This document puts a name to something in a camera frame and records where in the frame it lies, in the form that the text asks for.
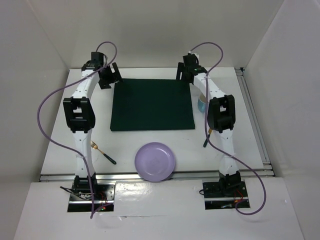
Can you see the aluminium rail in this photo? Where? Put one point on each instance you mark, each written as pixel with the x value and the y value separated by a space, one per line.
pixel 134 176
pixel 267 165

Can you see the light blue mug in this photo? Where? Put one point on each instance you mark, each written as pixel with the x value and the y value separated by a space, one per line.
pixel 202 103

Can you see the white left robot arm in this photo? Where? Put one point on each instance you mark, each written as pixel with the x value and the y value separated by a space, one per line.
pixel 81 119

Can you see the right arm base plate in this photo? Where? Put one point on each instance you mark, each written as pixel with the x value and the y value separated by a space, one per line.
pixel 216 198

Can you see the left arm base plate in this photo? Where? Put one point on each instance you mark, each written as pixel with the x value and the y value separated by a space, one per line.
pixel 81 201

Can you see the aluminium front rail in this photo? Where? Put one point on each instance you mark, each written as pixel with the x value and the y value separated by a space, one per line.
pixel 134 176

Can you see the dark green cloth placemat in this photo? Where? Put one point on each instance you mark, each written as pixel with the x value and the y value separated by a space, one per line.
pixel 151 105

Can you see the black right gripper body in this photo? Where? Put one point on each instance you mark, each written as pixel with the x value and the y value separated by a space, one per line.
pixel 185 70

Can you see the gold knife green handle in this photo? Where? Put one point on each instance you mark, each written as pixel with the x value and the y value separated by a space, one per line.
pixel 208 136

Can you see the gold fork green handle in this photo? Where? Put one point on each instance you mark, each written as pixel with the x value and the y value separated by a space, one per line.
pixel 95 147

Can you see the lilac plastic plate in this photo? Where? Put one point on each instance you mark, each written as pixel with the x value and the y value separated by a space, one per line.
pixel 155 162

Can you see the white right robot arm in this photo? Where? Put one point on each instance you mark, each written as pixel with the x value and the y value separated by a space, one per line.
pixel 220 118

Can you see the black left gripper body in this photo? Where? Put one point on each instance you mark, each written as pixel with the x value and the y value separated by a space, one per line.
pixel 108 77

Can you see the aluminium right side rail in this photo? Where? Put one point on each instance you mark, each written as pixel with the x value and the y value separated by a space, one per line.
pixel 267 165

